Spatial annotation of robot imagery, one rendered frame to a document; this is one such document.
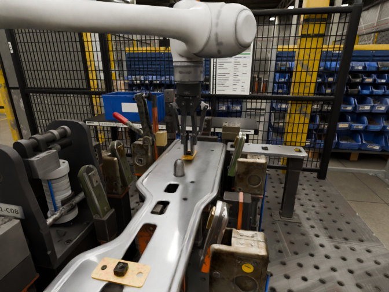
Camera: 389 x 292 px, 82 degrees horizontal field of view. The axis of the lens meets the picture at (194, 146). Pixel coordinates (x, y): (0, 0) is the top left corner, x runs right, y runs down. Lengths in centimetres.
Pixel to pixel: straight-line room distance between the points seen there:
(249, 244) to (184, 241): 12
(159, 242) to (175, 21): 42
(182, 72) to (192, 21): 19
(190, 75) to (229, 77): 59
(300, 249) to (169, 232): 58
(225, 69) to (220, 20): 74
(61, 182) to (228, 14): 48
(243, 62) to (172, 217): 93
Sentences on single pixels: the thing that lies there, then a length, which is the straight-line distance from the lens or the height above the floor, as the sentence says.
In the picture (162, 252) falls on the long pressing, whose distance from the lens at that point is 43.
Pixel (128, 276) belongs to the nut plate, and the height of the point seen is 100.
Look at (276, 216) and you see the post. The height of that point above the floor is 70.
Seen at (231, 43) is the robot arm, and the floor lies 134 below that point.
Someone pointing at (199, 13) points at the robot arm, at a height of 140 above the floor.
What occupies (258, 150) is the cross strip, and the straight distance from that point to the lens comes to 88.
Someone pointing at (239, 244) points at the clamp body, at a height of 104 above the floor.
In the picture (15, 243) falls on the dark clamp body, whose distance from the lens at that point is 46.
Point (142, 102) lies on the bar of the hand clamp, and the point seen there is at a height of 119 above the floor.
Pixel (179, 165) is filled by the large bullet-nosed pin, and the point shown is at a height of 103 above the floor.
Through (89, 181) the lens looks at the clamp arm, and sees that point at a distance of 52.
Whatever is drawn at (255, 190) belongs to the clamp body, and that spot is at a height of 95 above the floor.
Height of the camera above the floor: 130
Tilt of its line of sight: 20 degrees down
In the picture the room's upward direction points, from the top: straight up
